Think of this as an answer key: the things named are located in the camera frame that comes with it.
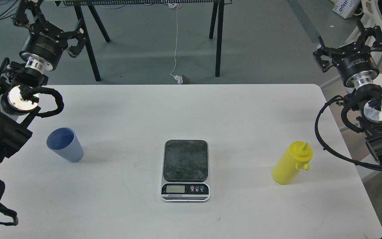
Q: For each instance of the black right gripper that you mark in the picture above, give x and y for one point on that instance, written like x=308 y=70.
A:
x=352 y=62

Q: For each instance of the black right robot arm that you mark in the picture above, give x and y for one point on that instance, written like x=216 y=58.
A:
x=362 y=108

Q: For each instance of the white power adapter on floor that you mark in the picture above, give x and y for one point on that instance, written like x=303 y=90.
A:
x=182 y=80

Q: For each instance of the yellow squeeze seasoning bottle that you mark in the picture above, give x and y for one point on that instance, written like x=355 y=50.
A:
x=295 y=158

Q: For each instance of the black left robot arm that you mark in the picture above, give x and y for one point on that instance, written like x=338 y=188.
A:
x=23 y=91

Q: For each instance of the blue ribbed plastic cup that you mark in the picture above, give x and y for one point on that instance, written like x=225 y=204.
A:
x=64 y=142

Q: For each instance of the white printed box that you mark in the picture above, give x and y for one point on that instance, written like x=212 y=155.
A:
x=345 y=8

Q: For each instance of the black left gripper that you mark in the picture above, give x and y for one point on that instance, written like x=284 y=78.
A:
x=41 y=44

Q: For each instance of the digital kitchen scale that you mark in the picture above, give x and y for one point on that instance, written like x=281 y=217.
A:
x=185 y=171

